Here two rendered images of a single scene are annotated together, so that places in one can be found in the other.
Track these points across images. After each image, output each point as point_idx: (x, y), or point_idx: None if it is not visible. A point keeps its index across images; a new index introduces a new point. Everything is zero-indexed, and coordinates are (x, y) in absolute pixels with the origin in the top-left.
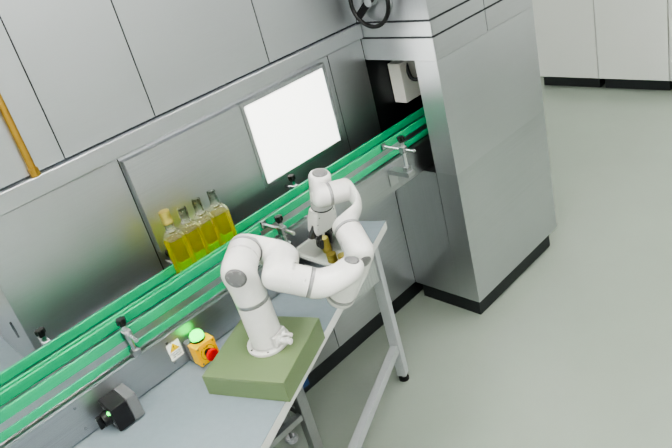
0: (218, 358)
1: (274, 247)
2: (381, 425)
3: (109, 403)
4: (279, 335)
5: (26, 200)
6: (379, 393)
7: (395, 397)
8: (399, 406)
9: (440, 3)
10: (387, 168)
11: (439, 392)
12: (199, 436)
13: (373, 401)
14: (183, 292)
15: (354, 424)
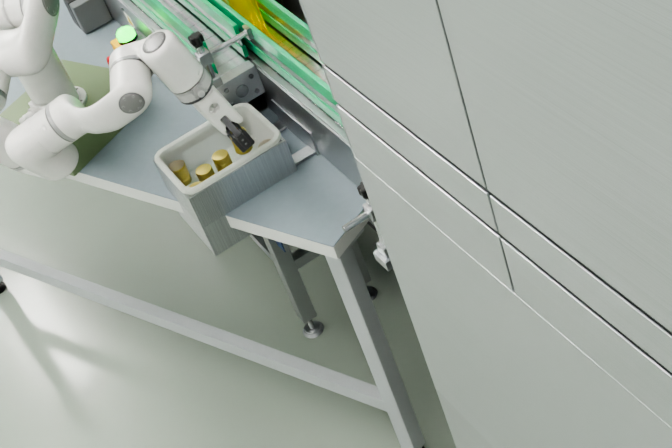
0: (77, 66)
1: (13, 30)
2: (329, 410)
3: None
4: (34, 108)
5: None
6: (293, 370)
7: (378, 435)
8: (355, 439)
9: (344, 62)
10: None
11: None
12: (15, 86)
13: (274, 359)
14: None
15: (351, 374)
